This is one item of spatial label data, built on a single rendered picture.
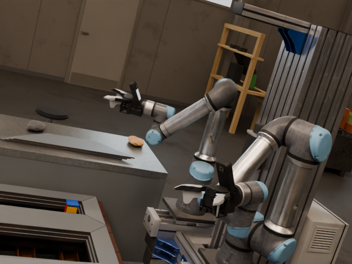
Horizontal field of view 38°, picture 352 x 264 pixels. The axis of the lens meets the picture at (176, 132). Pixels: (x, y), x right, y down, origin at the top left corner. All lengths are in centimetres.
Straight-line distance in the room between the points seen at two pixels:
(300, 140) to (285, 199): 23
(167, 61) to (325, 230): 848
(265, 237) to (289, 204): 15
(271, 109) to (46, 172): 123
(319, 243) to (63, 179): 134
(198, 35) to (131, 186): 804
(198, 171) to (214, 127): 25
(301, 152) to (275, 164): 34
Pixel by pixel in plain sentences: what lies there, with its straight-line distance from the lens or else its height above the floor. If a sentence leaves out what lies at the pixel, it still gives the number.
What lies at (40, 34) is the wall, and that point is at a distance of 1001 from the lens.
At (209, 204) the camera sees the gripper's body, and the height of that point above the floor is 142.
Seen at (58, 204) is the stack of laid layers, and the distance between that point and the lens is 271.
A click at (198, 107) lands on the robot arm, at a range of 236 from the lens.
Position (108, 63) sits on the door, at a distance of 1022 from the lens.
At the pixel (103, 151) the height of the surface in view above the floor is 107.
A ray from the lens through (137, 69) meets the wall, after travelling 1043.
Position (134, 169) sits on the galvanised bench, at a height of 104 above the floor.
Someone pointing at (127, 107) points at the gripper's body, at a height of 141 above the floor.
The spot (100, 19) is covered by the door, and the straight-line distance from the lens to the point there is 1007.
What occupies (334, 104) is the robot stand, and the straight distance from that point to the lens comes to 223.
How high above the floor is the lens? 195
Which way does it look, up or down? 13 degrees down
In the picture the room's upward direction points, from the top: 16 degrees clockwise
